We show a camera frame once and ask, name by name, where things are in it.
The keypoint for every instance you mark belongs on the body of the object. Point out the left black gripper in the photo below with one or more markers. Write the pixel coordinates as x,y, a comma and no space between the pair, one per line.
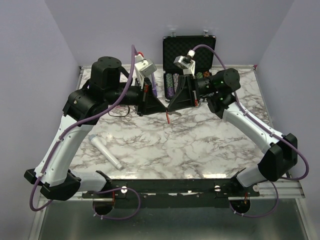
149,99

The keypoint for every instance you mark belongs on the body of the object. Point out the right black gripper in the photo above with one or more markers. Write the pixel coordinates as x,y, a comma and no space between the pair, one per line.
185,97

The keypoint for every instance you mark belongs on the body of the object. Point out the red key fob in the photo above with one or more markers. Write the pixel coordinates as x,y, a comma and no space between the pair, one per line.
168,118

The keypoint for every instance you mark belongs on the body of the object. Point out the silver key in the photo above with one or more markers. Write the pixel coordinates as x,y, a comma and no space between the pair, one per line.
175,113

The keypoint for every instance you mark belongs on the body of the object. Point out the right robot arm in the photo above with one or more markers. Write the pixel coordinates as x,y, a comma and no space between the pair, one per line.
278,149

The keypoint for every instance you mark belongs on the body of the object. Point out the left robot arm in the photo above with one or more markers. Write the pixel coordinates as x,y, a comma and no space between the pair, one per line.
109,83

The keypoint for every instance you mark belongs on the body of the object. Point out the purple metronome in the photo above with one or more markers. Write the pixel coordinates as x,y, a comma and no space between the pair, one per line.
154,85

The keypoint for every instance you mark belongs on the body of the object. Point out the black poker chip case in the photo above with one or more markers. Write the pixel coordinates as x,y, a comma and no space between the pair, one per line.
174,46

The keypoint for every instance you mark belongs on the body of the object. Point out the white microphone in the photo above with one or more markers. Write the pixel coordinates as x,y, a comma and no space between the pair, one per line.
96,142

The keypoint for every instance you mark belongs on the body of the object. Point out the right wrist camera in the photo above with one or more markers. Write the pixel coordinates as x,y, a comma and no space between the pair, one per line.
186,63

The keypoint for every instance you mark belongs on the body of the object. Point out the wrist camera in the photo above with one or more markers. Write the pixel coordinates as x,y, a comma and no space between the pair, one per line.
144,68
186,63

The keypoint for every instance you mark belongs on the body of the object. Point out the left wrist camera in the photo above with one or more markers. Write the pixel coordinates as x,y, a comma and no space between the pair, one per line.
144,68

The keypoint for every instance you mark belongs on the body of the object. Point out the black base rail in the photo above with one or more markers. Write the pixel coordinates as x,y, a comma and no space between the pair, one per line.
171,193

